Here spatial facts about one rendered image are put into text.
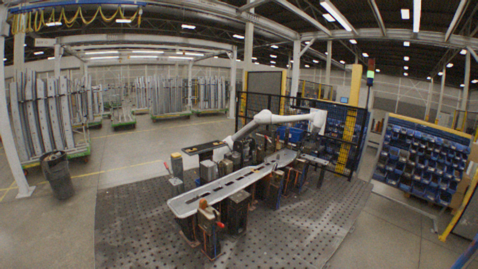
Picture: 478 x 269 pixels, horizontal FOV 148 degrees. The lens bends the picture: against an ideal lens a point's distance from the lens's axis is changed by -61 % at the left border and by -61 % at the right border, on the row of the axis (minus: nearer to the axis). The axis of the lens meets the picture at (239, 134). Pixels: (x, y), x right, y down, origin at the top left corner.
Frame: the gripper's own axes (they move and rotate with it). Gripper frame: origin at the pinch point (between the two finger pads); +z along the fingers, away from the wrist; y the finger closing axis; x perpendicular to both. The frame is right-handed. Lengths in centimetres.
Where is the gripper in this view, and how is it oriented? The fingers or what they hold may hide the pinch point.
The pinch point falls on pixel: (308, 149)
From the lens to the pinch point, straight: 179.7
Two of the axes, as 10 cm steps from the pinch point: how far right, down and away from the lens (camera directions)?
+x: -5.5, 1.7, -8.2
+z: -2.3, 9.1, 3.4
